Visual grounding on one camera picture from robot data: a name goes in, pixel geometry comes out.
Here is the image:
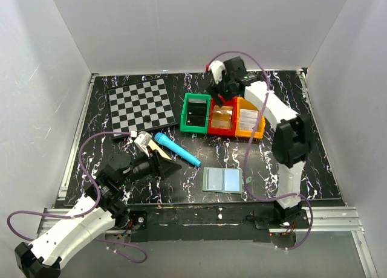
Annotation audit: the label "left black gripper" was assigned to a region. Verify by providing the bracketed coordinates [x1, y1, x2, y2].
[119, 146, 181, 187]

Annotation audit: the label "silver grey credit card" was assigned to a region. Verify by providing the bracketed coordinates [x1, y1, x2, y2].
[239, 109, 259, 119]

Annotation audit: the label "light blue credit cards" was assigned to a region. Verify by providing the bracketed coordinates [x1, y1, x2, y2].
[207, 168, 241, 192]

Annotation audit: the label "grey-green card holder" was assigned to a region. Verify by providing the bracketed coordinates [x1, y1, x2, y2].
[201, 166, 253, 195]

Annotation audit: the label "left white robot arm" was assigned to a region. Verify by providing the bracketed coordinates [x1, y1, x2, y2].
[15, 150, 181, 277]

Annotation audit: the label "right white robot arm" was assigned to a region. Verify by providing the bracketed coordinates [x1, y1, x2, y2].
[206, 56, 313, 228]

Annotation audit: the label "brown cards in red bin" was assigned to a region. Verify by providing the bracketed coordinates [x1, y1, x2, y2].
[211, 105, 233, 129]

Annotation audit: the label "black cards in green bin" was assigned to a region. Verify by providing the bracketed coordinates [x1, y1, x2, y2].
[186, 99, 207, 127]

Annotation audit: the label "white cards in orange bin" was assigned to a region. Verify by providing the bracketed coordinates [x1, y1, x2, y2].
[238, 118, 257, 131]

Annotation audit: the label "red plastic bin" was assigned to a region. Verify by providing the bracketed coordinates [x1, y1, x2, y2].
[207, 97, 237, 137]

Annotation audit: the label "blue plastic marker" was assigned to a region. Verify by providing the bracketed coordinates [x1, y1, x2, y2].
[154, 132, 201, 167]

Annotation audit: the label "orange plastic bin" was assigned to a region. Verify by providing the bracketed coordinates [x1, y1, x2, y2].
[235, 97, 259, 138]

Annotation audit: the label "green plastic bin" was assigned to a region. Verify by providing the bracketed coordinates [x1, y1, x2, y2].
[180, 93, 211, 134]

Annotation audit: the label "black front base bar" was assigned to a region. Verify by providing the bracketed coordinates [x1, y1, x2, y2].
[93, 201, 306, 242]

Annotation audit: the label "black grey chessboard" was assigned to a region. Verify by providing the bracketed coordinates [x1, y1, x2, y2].
[108, 79, 178, 138]

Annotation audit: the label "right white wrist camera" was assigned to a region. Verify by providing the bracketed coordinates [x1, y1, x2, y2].
[206, 60, 226, 85]

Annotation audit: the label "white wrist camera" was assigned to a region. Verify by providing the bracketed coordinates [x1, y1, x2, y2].
[130, 131, 153, 155]
[206, 60, 226, 85]

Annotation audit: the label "cream wooden handle tool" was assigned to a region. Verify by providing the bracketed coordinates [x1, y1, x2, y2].
[148, 140, 171, 160]

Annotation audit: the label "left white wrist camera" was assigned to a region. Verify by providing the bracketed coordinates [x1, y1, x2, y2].
[130, 131, 153, 155]

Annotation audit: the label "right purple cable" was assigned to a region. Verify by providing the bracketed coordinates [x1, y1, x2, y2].
[205, 50, 314, 251]

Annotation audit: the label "purple cable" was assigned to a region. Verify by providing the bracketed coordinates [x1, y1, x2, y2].
[205, 50, 314, 251]
[7, 131, 149, 263]

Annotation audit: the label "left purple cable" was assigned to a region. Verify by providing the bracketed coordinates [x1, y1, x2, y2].
[7, 131, 149, 263]

